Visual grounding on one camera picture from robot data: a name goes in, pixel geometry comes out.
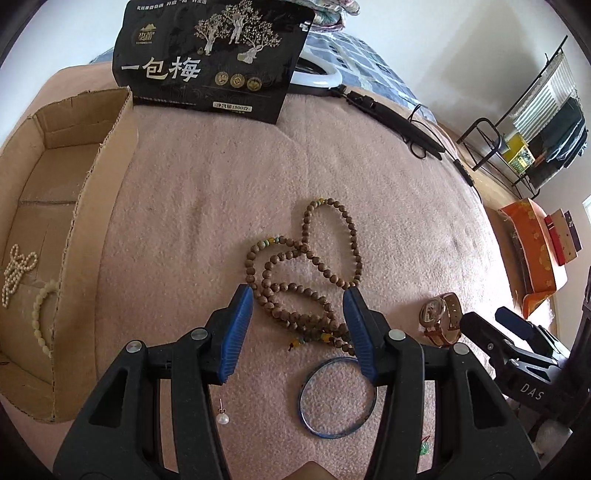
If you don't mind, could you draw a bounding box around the pink blanket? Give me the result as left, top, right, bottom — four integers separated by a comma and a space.
0, 60, 559, 480

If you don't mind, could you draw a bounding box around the cardboard box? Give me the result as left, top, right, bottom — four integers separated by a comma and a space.
0, 87, 139, 423

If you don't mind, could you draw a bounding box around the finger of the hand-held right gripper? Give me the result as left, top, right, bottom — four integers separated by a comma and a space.
495, 307, 568, 358
459, 312, 513, 365

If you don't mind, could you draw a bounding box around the blue checked bed sheet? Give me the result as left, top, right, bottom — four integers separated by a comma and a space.
90, 30, 421, 106

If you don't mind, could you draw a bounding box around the black cable with switch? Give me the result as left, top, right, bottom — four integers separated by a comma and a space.
406, 104, 476, 188

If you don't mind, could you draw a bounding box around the blue bangle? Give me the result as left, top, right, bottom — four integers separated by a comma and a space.
299, 357, 377, 437

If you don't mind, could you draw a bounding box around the dark hanging garment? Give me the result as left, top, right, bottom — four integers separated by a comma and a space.
529, 97, 588, 163

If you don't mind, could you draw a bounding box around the folded floral quilt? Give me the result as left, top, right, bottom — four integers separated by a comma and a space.
307, 0, 361, 33

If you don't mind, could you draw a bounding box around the cream bead bracelet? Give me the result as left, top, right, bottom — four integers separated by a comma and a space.
31, 279, 61, 356

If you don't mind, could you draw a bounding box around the wooden bead necklace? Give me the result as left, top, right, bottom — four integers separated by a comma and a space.
245, 198, 364, 357

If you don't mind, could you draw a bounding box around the yellow green box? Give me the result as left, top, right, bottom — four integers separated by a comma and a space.
505, 134, 536, 172

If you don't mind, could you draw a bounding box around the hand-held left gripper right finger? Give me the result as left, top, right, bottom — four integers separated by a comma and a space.
342, 287, 543, 480

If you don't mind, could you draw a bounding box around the black metal rack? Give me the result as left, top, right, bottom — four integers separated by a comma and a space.
457, 36, 586, 201

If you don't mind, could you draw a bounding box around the black ring light handle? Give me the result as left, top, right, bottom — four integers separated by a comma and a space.
344, 90, 446, 160

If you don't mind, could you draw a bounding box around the white ring light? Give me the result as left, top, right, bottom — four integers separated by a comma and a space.
288, 55, 346, 99

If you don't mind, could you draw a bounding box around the black snack bag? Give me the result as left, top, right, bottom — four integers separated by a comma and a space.
112, 0, 316, 124

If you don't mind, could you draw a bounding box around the brown strap wristwatch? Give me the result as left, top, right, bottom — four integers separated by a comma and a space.
419, 292, 462, 348

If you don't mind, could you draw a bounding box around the red flat box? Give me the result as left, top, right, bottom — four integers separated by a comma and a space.
545, 209, 583, 266

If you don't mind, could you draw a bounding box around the orange patterned bag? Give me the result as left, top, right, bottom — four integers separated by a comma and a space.
499, 198, 568, 319

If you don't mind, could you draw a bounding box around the white pearl necklace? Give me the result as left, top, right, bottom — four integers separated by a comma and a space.
1, 244, 38, 308

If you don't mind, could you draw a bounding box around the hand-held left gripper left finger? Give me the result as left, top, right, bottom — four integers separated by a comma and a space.
53, 284, 254, 480

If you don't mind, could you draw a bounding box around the striped cloth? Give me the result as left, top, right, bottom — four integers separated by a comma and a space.
512, 55, 575, 139

